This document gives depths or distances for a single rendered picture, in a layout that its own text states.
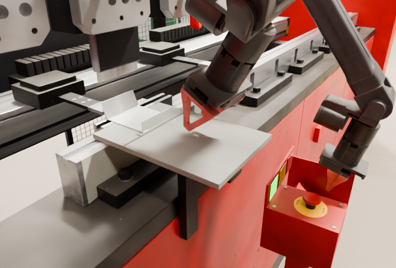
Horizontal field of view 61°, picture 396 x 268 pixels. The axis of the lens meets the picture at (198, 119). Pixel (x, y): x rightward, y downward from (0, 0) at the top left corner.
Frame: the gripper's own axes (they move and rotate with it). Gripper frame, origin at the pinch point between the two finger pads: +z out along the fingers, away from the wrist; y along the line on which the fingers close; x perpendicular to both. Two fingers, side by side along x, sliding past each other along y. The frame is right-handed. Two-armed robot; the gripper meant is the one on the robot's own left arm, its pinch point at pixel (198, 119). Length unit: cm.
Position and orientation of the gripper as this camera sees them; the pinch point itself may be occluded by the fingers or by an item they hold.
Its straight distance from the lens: 56.5
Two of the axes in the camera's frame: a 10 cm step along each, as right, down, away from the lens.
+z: -4.1, 6.7, 6.2
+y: -5.7, 3.4, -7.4
